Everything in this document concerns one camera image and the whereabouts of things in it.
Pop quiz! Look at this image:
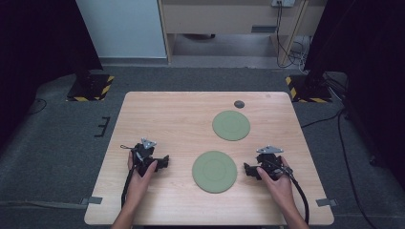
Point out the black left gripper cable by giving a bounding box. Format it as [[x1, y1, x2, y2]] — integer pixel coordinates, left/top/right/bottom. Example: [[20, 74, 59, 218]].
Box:
[[120, 164, 137, 208]]

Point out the grey tape strip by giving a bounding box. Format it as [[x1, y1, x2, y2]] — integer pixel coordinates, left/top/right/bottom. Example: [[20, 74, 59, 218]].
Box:
[[79, 196, 104, 206], [315, 198, 339, 208]]

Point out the black curtain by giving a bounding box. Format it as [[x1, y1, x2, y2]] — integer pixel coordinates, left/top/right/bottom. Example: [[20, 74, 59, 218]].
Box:
[[303, 0, 405, 190], [0, 0, 104, 152]]

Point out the black striped stand base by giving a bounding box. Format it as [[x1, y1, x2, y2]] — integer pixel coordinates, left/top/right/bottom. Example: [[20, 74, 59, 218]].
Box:
[[65, 73, 116, 103], [285, 73, 333, 104]]

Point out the thin black floor cable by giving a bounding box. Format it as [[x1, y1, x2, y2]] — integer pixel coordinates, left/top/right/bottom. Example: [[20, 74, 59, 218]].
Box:
[[28, 97, 49, 116]]

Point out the person's left hand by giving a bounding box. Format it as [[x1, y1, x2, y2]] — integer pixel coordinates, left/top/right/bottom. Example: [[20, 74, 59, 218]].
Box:
[[125, 152, 159, 208]]

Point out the green round plate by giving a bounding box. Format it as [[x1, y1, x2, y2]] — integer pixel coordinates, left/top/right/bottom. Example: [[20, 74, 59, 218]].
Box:
[[191, 150, 239, 195], [211, 110, 251, 142]]

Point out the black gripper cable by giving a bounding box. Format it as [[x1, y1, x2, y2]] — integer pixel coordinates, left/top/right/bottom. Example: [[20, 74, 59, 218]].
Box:
[[120, 164, 137, 208], [284, 165, 310, 224]]

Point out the grey power strip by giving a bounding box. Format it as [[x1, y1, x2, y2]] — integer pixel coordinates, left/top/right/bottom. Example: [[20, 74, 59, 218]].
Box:
[[270, 0, 296, 9]]

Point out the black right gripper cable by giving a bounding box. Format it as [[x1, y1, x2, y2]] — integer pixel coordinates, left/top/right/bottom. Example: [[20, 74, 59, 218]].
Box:
[[284, 165, 310, 224]]

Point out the bundle of black desk cables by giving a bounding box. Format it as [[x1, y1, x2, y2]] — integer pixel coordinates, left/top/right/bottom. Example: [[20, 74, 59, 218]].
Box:
[[274, 1, 312, 70]]

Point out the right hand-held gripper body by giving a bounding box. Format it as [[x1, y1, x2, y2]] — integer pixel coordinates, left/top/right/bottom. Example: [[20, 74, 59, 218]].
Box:
[[256, 145, 287, 180]]

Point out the person's right hand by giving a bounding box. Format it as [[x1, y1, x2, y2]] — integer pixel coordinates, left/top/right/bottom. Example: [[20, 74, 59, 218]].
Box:
[[256, 156, 297, 213]]

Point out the light wooden desk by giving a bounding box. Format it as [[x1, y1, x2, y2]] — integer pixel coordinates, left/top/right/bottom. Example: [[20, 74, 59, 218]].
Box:
[[158, 0, 329, 66]]

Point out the white partition panel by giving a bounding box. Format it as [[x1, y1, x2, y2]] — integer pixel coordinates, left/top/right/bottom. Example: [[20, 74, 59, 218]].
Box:
[[75, 0, 168, 59]]

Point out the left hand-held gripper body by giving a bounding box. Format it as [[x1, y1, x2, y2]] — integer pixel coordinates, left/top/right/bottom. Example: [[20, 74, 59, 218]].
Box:
[[131, 136, 158, 177]]

